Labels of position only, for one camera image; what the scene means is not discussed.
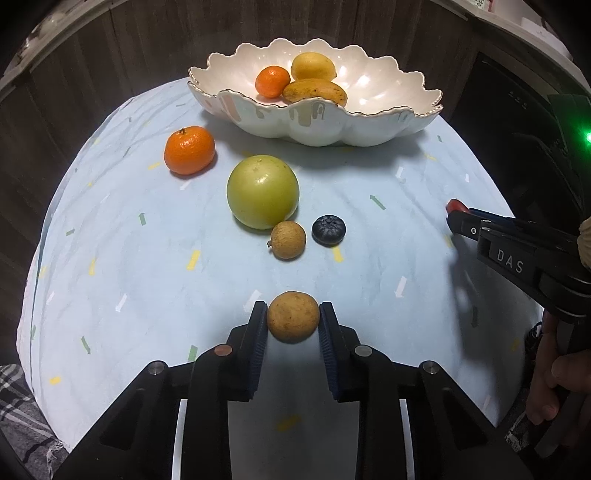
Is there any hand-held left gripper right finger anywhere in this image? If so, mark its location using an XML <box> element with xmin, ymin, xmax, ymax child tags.
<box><xmin>318</xmin><ymin>301</ymin><xmax>536</xmax><ymax>480</ymax></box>

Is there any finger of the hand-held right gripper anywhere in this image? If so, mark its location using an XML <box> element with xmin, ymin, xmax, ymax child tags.
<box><xmin>447</xmin><ymin>210</ymin><xmax>483</xmax><ymax>243</ymax></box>
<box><xmin>462</xmin><ymin>208</ymin><xmax>580</xmax><ymax>241</ymax></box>

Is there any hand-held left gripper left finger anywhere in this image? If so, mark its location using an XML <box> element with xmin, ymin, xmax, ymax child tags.
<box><xmin>53</xmin><ymin>300</ymin><xmax>269</xmax><ymax>480</ymax></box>

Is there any large brown longan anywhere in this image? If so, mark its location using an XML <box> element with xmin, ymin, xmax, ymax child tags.
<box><xmin>267</xmin><ymin>291</ymin><xmax>320</xmax><ymax>343</ymax></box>

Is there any small brown longan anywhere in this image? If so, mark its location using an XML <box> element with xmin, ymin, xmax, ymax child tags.
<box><xmin>268</xmin><ymin>220</ymin><xmax>307</xmax><ymax>260</ymax></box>

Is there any blueberry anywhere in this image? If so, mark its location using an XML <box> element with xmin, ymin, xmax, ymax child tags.
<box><xmin>311</xmin><ymin>214</ymin><xmax>347</xmax><ymax>247</ymax></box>

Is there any white scalloped ceramic bowl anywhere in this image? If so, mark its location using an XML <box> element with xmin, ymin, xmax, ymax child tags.
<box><xmin>187</xmin><ymin>38</ymin><xmax>444</xmax><ymax>147</ymax></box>

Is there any green apple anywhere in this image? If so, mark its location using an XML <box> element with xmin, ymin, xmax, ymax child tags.
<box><xmin>226</xmin><ymin>154</ymin><xmax>300</xmax><ymax>230</ymax></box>

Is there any yellow mango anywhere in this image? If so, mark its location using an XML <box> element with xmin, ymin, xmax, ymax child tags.
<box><xmin>282</xmin><ymin>78</ymin><xmax>348</xmax><ymax>105</ymax></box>

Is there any orange tangerine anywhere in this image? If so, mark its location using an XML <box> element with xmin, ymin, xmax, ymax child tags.
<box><xmin>164</xmin><ymin>126</ymin><xmax>216</xmax><ymax>176</ymax></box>
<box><xmin>255</xmin><ymin>65</ymin><xmax>291</xmax><ymax>99</ymax></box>

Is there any yellow lemon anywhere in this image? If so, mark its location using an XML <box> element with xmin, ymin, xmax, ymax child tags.
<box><xmin>291</xmin><ymin>52</ymin><xmax>338</xmax><ymax>83</ymax></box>

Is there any person's right hand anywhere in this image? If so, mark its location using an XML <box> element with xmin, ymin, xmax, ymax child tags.
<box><xmin>526</xmin><ymin>311</ymin><xmax>591</xmax><ymax>428</ymax></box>

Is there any black built-in oven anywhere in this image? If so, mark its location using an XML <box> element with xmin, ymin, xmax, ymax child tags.
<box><xmin>450</xmin><ymin>51</ymin><xmax>591</xmax><ymax>222</ymax></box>

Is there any light blue patterned cloth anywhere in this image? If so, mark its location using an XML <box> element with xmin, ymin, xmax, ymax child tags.
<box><xmin>16</xmin><ymin>76</ymin><xmax>543</xmax><ymax>480</ymax></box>

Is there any grey striped fringed blanket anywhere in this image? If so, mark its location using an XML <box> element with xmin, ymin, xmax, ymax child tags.
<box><xmin>0</xmin><ymin>323</ymin><xmax>546</xmax><ymax>480</ymax></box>

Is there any dark wood base cabinet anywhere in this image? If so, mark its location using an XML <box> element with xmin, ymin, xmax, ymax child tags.
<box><xmin>0</xmin><ymin>0</ymin><xmax>485</xmax><ymax>139</ymax></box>

